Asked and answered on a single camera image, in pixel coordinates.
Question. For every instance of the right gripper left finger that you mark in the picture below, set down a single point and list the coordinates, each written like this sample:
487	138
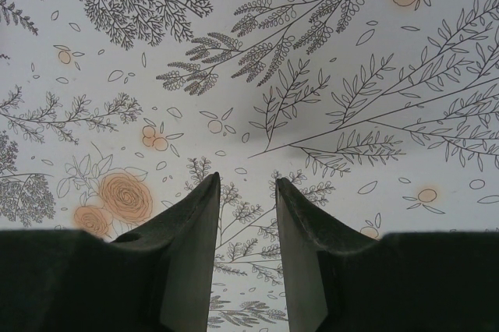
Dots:
183	254

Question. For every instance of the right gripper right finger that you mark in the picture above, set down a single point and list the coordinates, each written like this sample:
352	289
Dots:
312	262

